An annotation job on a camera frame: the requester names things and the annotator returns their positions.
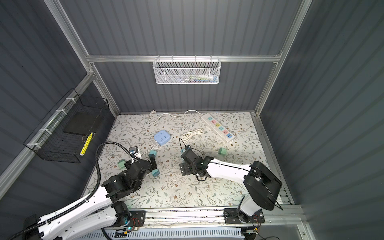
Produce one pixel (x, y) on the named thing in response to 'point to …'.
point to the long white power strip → (218, 127)
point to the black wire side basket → (62, 135)
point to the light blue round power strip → (162, 137)
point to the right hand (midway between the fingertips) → (189, 166)
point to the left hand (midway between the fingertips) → (146, 157)
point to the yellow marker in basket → (86, 144)
